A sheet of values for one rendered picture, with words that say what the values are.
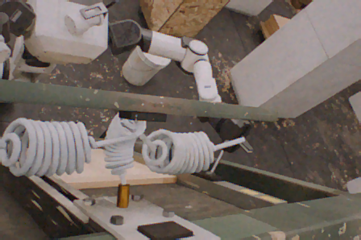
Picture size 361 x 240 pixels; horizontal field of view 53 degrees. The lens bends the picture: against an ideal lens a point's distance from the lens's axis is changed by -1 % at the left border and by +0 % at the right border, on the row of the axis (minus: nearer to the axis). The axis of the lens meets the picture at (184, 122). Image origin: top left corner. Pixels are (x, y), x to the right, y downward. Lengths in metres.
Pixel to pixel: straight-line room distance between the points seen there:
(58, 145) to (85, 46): 0.94
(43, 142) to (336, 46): 3.06
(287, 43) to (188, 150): 3.13
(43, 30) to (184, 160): 0.87
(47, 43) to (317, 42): 2.57
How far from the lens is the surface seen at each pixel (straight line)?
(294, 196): 1.16
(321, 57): 3.38
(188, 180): 1.13
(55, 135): 0.42
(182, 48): 1.46
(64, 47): 1.32
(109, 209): 0.49
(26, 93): 0.36
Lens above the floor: 2.26
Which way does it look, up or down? 44 degrees down
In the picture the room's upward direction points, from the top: 52 degrees clockwise
